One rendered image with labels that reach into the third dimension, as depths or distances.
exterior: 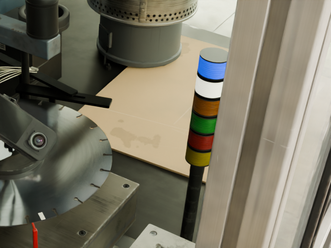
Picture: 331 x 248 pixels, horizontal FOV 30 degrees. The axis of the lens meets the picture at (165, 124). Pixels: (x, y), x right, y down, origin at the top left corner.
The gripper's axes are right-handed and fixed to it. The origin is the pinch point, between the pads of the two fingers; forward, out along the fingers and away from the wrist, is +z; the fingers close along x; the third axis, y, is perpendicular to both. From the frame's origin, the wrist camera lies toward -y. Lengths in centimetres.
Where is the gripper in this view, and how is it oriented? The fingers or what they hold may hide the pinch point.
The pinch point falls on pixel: (10, 151)
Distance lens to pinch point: 96.6
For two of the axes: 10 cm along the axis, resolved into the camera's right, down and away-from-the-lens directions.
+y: -8.8, -4.5, 1.8
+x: -4.8, 8.0, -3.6
